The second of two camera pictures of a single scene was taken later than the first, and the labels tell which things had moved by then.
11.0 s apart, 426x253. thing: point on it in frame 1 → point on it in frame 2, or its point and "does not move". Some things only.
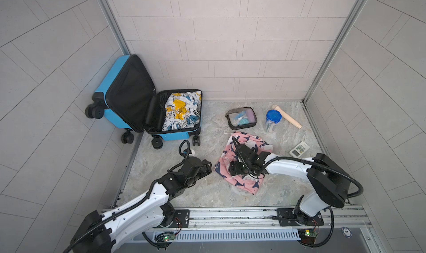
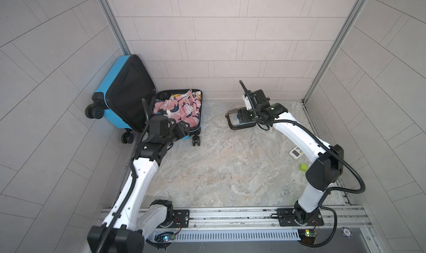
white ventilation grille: [277, 235] does not move
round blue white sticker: [346, 232] does not move
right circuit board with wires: [307, 236] does not move
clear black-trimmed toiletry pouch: [241, 117] does not move
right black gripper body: [240, 168] → [257, 111]
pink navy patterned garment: [249, 183] → [185, 109]
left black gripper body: [202, 171] → [176, 132]
